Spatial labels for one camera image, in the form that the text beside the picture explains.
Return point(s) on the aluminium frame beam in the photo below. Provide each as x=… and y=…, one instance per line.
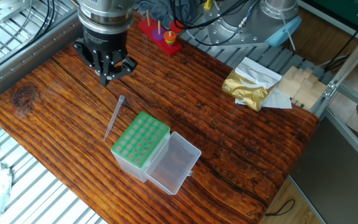
x=353, y=53

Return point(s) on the clear plastic pipette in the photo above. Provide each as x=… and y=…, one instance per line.
x=117, y=110

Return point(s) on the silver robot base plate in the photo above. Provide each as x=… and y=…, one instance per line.
x=222, y=31

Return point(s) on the grey metal beam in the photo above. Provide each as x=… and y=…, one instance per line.
x=26, y=59

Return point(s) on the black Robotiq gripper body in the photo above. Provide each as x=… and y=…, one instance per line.
x=104, y=43

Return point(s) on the clear pipette box green rack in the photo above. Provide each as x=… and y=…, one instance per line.
x=141, y=137

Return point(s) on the gold tissue pack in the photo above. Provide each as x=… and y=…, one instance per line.
x=244, y=90

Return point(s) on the wooden block puzzle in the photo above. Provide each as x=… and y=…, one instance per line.
x=303, y=93

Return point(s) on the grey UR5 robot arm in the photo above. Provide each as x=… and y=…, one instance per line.
x=104, y=15

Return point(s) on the grey cloth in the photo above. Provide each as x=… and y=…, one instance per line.
x=160, y=11

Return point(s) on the red wooden peg board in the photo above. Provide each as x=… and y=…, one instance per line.
x=166, y=48

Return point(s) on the silver perforated plate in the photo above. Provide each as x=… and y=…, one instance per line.
x=5, y=11

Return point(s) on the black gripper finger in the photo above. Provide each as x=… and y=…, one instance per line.
x=129, y=70
x=84, y=54

